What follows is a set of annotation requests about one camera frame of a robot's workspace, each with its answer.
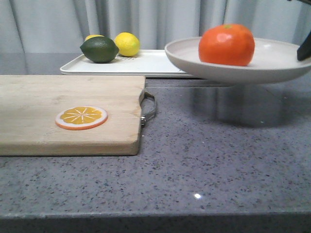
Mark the grey curtain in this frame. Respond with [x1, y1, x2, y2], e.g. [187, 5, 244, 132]
[0, 0, 311, 53]

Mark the yellow lemon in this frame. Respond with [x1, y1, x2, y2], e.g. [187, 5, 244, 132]
[114, 32, 140, 57]
[85, 34, 103, 41]

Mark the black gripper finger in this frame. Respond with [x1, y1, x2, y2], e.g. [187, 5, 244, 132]
[297, 32, 311, 61]

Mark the orange slice toy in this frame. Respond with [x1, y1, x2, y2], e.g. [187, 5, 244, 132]
[55, 106, 108, 131]

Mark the metal cutting board handle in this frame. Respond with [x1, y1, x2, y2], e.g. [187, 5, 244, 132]
[138, 90, 157, 127]

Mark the white bear print tray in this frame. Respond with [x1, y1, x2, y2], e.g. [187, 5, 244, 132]
[60, 50, 193, 78]

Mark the beige round plate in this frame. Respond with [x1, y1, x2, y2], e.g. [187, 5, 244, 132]
[165, 37, 311, 84]

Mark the rear yellow lemon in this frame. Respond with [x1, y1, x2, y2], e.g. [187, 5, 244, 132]
[85, 34, 103, 41]

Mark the wooden cutting board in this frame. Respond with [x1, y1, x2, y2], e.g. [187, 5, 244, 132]
[0, 75, 145, 156]

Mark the orange mandarin fruit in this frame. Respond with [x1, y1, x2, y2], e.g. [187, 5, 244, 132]
[198, 24, 255, 66]

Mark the green lime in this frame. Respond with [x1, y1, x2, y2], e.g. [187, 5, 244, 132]
[80, 36, 119, 63]

